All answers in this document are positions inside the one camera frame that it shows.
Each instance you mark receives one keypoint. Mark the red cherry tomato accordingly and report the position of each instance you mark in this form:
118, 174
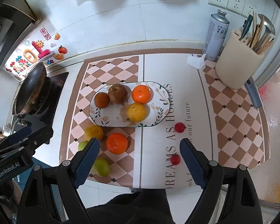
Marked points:
179, 127
175, 159

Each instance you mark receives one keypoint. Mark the checkered printed counter mat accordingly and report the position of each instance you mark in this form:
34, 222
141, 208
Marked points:
220, 122

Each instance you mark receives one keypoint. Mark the small brown round fruit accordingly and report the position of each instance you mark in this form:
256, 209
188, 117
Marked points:
101, 100

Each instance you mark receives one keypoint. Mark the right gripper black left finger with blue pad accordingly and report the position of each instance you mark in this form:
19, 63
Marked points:
37, 203

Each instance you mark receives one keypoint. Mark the wooden chopsticks bundle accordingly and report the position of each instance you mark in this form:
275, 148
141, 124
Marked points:
257, 32

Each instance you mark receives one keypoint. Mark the cream utensil holder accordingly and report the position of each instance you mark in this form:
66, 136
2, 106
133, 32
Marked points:
237, 62

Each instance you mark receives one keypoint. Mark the blue handled knife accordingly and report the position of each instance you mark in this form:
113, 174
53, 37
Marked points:
253, 93

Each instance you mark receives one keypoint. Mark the orange tangerine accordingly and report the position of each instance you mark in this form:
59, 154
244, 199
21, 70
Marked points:
141, 94
117, 143

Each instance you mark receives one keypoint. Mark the black frying pan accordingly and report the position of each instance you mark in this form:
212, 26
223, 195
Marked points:
30, 89

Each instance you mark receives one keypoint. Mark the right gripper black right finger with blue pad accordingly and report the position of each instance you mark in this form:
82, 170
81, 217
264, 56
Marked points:
241, 203

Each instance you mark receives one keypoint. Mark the floral oval ceramic plate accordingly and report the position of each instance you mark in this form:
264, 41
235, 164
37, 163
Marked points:
116, 115

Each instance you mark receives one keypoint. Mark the small yellow lemon fruit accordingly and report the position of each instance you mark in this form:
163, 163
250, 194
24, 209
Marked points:
94, 131

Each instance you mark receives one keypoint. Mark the silver spray can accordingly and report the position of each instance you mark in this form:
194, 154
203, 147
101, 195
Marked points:
217, 30

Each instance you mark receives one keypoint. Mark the dark brown round fruit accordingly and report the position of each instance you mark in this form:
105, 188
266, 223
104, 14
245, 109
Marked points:
118, 94

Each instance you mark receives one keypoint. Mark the green fruit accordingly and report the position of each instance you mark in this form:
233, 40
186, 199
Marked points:
82, 145
101, 167

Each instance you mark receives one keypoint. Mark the orange tangerine on plate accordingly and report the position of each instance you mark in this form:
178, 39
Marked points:
141, 94

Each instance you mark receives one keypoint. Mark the white wall socket strip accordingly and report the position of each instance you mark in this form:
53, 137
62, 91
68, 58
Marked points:
241, 7

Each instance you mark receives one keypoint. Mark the colourful wall stickers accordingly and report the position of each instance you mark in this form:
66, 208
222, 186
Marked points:
45, 47

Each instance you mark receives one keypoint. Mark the large yellow orange fruit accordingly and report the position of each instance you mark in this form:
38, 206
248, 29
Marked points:
136, 112

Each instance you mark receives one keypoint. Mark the white crumpled tissue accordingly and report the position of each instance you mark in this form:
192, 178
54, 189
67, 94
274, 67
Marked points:
196, 62

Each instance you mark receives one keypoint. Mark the black gas stove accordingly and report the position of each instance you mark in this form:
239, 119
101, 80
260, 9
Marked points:
44, 111

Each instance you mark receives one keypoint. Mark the steel ladle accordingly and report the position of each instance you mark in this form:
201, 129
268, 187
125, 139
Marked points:
269, 30

